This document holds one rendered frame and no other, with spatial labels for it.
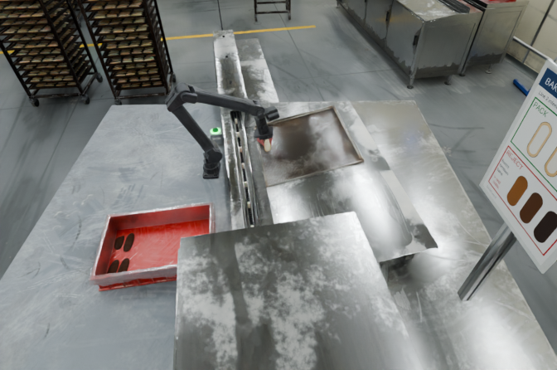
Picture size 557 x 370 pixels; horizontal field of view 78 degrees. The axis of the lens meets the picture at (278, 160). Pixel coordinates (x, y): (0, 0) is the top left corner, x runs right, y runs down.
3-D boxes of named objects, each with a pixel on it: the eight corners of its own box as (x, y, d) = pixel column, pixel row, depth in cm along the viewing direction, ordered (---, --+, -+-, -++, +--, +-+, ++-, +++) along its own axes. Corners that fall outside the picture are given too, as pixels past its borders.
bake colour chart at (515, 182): (478, 185, 116) (546, 59, 86) (481, 185, 116) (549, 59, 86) (541, 273, 92) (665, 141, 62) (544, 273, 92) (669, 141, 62)
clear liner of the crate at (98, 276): (112, 226, 161) (105, 212, 155) (217, 213, 166) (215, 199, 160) (95, 294, 137) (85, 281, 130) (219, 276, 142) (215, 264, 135)
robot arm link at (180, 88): (157, 94, 155) (160, 105, 148) (183, 78, 155) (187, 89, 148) (207, 154, 187) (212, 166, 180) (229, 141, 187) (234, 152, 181)
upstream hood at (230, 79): (213, 39, 314) (212, 30, 308) (233, 37, 316) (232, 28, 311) (221, 117, 223) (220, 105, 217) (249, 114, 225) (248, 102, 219)
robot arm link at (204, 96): (175, 90, 158) (179, 102, 150) (178, 80, 155) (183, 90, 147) (256, 109, 181) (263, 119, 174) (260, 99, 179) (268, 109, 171)
